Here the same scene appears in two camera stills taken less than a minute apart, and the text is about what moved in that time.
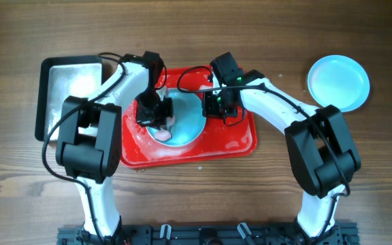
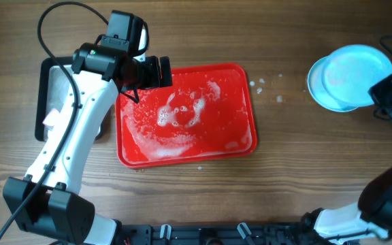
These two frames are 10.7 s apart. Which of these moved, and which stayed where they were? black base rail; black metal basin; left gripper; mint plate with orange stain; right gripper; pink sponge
Moved: left gripper; pink sponge; mint plate with orange stain; right gripper
Stayed: black metal basin; black base rail
